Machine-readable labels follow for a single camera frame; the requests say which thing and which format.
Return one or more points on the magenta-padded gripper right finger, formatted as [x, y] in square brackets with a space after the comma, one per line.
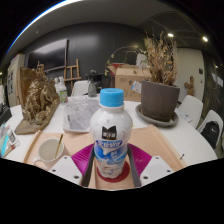
[141, 159]

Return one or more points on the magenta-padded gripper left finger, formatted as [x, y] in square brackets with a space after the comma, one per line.
[81, 160]

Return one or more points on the clear blue-capped drink bottle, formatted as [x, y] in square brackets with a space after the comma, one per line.
[111, 123]

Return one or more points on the beige canvas table mat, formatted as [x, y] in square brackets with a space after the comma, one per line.
[146, 136]

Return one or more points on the gold stirring stick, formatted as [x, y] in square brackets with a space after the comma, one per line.
[59, 145]

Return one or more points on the white ceramic mug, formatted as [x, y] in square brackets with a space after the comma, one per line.
[50, 163]

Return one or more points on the grey plant saucer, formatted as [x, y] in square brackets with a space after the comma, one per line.
[166, 123]

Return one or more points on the light wooden slat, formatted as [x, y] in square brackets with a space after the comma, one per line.
[31, 146]

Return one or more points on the dried plant in grey pot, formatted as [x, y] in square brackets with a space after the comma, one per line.
[160, 100]

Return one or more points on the green-labelled spray bottle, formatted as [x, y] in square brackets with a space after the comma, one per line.
[63, 95]

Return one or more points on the grey pitcher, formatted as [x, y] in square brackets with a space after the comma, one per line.
[92, 90]

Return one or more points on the white plastic chair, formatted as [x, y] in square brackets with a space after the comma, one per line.
[213, 116]
[80, 88]
[191, 106]

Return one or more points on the black backpack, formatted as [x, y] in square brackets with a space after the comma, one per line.
[210, 133]

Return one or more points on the brown carved sculpture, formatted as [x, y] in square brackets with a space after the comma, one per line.
[38, 100]

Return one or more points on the brown cardboard box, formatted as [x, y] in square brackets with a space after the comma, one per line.
[126, 83]

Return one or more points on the wooden easel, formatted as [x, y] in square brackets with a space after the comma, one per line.
[71, 79]

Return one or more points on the black desk appliance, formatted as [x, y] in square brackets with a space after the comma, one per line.
[97, 77]

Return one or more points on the wooden figure sculpture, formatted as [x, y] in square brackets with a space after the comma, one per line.
[190, 87]

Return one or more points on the black box stack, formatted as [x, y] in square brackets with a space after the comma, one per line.
[4, 115]

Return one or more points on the red box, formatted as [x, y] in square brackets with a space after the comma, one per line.
[117, 65]

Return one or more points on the white plaster statue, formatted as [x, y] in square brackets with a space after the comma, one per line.
[141, 61]

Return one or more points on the white cabinet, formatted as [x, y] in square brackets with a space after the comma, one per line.
[13, 76]

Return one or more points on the round ceiling spotlights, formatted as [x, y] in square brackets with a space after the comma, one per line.
[170, 35]

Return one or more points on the long ceiling light strip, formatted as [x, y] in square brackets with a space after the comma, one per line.
[38, 19]

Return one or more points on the black wall screen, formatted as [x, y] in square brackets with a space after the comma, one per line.
[48, 55]

